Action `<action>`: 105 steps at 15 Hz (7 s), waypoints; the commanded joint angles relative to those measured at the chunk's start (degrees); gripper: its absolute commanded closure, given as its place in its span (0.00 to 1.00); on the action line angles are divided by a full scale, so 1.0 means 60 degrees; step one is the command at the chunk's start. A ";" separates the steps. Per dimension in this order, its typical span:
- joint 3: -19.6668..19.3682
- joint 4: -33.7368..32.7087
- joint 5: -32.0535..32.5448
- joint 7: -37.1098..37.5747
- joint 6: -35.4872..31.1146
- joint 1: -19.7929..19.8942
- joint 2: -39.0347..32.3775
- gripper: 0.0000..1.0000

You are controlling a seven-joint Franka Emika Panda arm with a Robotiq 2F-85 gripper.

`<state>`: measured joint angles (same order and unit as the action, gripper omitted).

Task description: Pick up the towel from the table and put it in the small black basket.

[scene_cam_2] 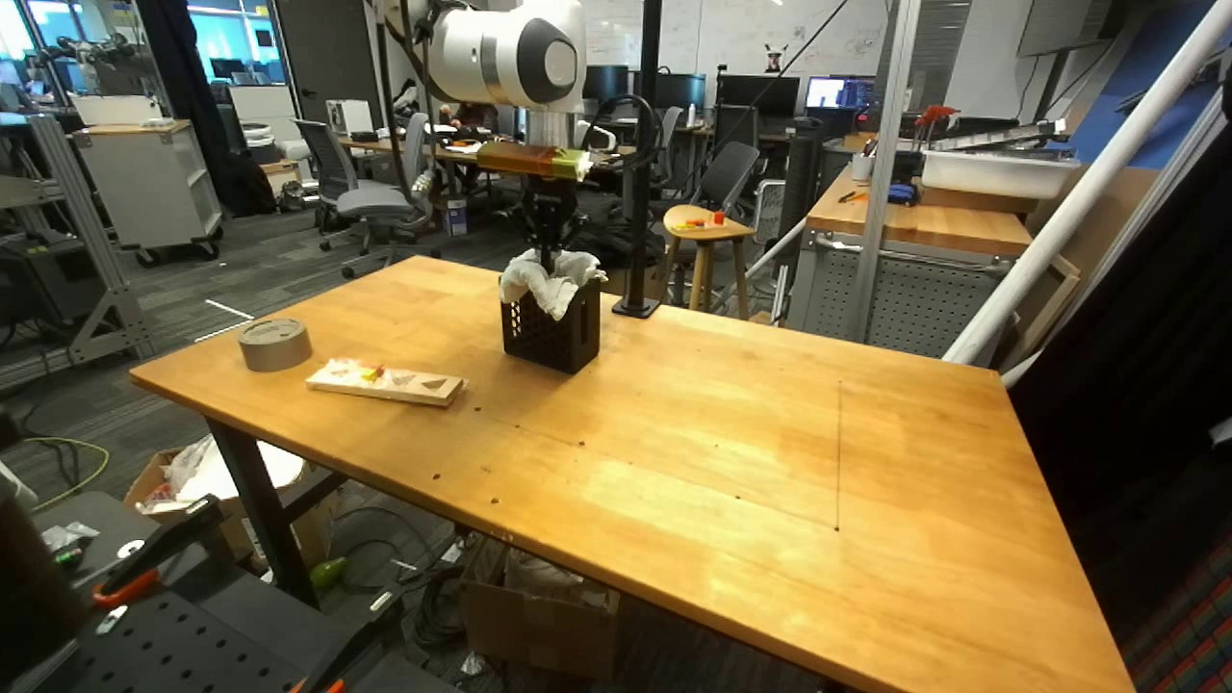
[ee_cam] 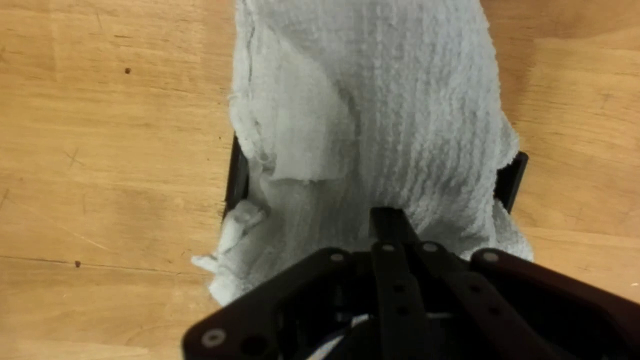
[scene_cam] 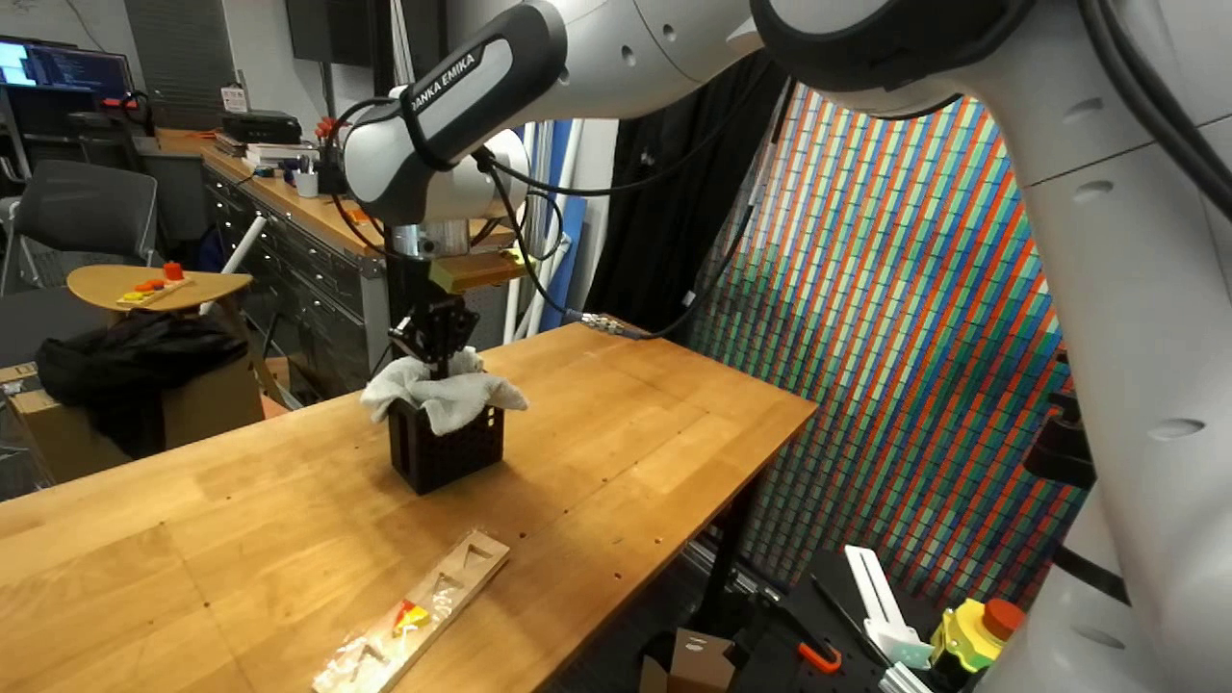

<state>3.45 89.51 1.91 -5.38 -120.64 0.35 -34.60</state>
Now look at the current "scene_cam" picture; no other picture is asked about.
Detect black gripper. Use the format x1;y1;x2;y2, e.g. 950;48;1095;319
390;293;485;383

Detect white towel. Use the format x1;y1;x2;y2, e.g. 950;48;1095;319
357;348;533;440

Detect small black mesh basket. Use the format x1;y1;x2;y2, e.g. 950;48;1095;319
386;397;507;496

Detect white slanted pole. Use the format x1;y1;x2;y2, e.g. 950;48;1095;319
497;120;583;348

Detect wooden top workbench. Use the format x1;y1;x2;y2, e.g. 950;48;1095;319
131;120;533;389

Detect bottle with red cap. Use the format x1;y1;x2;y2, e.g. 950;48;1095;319
317;116;354;198

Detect large cardboard box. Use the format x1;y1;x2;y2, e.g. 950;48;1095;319
5;352;293;484

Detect black curtain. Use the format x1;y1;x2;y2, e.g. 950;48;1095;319
583;52;794;343

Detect black box on workbench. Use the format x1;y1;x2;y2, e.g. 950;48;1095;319
219;113;305;145

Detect round wooden stool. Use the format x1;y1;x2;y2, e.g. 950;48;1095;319
60;261;259;319

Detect black jacket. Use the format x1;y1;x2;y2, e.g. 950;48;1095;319
35;313;255;457

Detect black office chair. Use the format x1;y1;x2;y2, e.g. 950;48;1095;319
10;159;166;261

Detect small cardboard box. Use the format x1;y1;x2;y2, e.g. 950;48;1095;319
637;623;743;693

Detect colourful striped backdrop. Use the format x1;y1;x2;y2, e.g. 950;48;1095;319
688;80;1095;620

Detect dark computer monitor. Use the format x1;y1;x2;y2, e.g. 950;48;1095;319
0;36;131;100

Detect yellow red emergency stop button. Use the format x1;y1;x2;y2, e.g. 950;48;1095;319
927;592;1027;677

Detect yellow wrist camera mount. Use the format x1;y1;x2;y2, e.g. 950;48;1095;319
427;248;536;297

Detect black cable with metal connector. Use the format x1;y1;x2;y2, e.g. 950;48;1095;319
474;145;775;343

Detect black table frame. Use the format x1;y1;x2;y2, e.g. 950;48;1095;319
696;475;775;632

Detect orange handled tool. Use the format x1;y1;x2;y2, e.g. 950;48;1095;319
794;636;846;682

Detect white plastic bracket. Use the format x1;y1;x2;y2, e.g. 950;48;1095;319
838;544;936;669

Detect black camera on tripod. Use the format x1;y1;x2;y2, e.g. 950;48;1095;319
1019;383;1095;492

